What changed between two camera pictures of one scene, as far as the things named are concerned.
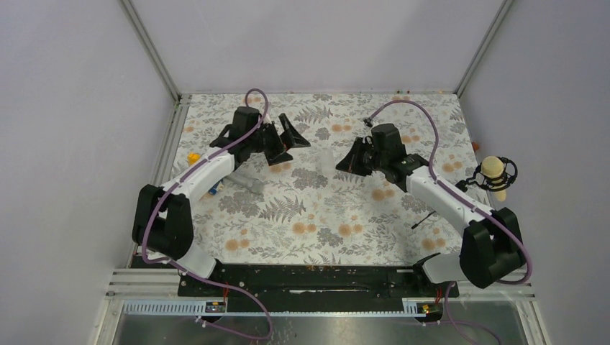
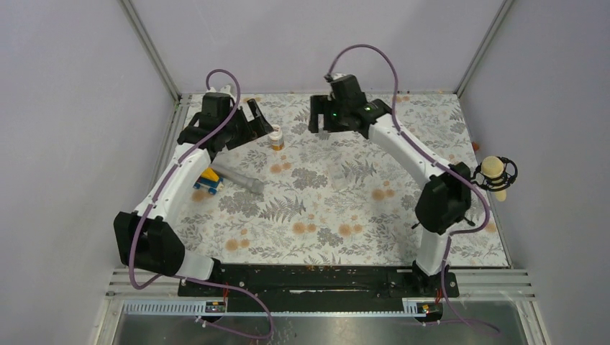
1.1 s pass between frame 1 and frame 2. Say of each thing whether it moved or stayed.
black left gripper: moved
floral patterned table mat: stayed
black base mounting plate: stayed
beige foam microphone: stayed
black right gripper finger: moved
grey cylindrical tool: stayed
